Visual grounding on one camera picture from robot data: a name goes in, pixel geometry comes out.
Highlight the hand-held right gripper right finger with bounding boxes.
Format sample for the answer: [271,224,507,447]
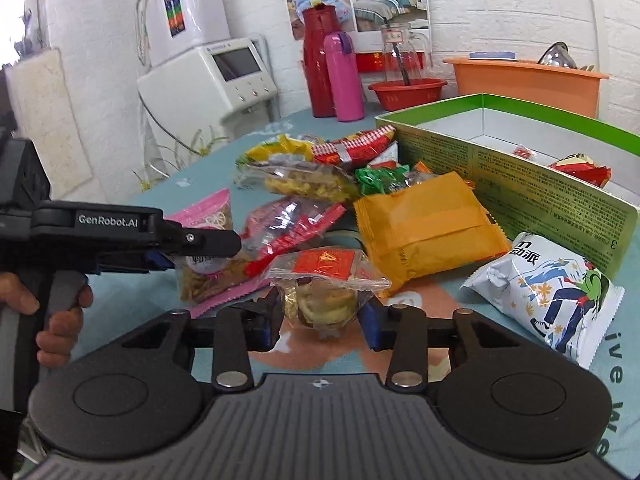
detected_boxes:
[357,295,526,391]

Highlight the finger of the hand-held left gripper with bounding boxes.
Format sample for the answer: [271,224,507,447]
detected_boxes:
[149,215,244,272]

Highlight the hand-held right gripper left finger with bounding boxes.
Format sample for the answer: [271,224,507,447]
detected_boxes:
[120,287,286,392]

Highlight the pink snack packet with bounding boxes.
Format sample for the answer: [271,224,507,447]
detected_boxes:
[165,188,273,318]

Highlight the clear-wrapped pastry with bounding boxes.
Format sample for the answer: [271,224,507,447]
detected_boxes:
[267,246,392,343]

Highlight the red striped snack bag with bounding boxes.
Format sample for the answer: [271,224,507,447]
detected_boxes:
[311,126,398,170]

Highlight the green cardboard box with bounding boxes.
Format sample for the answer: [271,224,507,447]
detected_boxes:
[375,92,640,281]

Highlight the person's left hand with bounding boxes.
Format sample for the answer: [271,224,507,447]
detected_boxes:
[0,271,94,368]

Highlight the printed teal tablecloth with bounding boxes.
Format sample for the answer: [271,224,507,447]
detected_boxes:
[20,107,640,461]

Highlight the red clear snack packet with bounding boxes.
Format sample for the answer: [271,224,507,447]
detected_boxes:
[240,196,348,278]

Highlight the marble slab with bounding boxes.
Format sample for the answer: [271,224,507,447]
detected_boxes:
[5,47,94,193]

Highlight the yellow snack bag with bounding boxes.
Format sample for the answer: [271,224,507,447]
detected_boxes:
[235,133,326,168]

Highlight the clear bag of yellow chips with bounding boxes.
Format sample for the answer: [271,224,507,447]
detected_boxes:
[235,160,361,206]

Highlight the green snack packet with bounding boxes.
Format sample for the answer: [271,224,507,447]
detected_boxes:
[355,162,413,196]

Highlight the white appliance with screen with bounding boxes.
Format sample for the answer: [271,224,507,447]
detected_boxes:
[136,35,279,161]

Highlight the white orange snack packet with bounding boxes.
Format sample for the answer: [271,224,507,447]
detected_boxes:
[367,140,401,168]

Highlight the white illustrated snack packet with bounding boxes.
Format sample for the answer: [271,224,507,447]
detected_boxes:
[460,231,626,368]

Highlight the red thermos jug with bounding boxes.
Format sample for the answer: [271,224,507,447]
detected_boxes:
[301,5,343,118]

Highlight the pink thermos bottle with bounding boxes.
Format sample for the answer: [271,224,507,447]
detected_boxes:
[322,31,366,122]

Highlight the red plastic basket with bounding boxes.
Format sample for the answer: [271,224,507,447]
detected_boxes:
[368,78,448,112]

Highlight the white box appliance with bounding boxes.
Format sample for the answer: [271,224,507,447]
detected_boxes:
[142,0,233,68]

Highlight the glass pitcher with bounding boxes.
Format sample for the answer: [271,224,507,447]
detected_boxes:
[380,22,433,86]

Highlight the orange plastic basin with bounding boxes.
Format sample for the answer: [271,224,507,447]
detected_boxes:
[442,55,611,120]

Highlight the metal ladle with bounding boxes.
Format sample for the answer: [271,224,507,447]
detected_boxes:
[537,41,596,71]

